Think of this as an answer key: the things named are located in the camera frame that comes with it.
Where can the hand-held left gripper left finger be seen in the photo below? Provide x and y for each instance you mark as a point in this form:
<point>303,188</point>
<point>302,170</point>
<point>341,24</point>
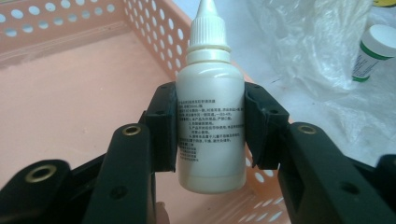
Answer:
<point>162,130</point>

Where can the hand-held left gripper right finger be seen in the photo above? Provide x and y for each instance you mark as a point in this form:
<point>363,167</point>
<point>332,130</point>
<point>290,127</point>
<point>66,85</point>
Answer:
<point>264,130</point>

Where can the white dropper bottle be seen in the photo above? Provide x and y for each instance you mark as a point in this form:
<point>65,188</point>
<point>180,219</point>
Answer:
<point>210,99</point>

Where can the clear smiley plastic bag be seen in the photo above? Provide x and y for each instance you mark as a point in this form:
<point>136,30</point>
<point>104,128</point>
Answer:
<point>311,46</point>

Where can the pink plastic basket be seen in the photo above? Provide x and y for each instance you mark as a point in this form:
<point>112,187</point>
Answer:
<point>62,93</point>

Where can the white bottle with green label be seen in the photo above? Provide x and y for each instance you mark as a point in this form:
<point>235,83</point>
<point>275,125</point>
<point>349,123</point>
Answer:
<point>373,53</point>

